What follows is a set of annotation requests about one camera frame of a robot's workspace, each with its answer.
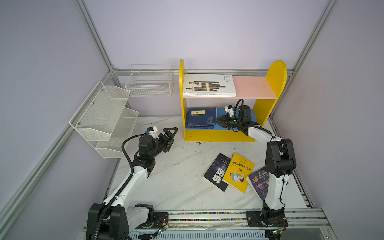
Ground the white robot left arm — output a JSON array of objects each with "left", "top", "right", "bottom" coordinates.
[{"left": 86, "top": 127, "right": 178, "bottom": 240}]

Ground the white mesh two-tier rack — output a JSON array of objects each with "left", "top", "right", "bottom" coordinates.
[{"left": 69, "top": 82, "right": 139, "bottom": 159}]

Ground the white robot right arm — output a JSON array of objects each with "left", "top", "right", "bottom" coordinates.
[{"left": 214, "top": 105, "right": 297, "bottom": 227}]

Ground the yellow book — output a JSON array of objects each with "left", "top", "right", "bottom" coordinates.
[{"left": 223, "top": 153, "right": 255, "bottom": 193}]

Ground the dark purple illustrated book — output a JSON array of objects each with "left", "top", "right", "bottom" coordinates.
[{"left": 246, "top": 168, "right": 270, "bottom": 201}]

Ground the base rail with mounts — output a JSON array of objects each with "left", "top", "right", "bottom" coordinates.
[{"left": 120, "top": 208, "right": 337, "bottom": 240}]

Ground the white book La Dame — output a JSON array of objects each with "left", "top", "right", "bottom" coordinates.
[{"left": 182, "top": 74, "right": 237, "bottom": 98}]

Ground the white wire basket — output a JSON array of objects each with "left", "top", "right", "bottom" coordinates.
[{"left": 125, "top": 65, "right": 174, "bottom": 97}]

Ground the black book white lettering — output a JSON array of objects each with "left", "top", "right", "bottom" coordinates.
[{"left": 204, "top": 153, "right": 231, "bottom": 192}]

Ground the aluminium frame rail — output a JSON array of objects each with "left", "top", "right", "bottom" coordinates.
[{"left": 0, "top": 0, "right": 340, "bottom": 229}]

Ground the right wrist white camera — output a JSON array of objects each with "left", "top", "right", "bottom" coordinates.
[{"left": 224, "top": 105, "right": 236, "bottom": 118}]

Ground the navy book Sunzi yellow label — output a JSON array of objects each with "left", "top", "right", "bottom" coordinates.
[{"left": 186, "top": 108, "right": 217, "bottom": 124}]

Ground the yellow shelf unit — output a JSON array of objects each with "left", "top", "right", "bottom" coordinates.
[{"left": 181, "top": 61, "right": 288, "bottom": 143}]

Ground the navy book Lunyu yellow label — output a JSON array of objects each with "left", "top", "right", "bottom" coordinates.
[{"left": 186, "top": 123, "right": 215, "bottom": 130}]

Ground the black corrugated left cable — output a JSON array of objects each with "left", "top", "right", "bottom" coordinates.
[{"left": 91, "top": 134, "right": 145, "bottom": 240}]

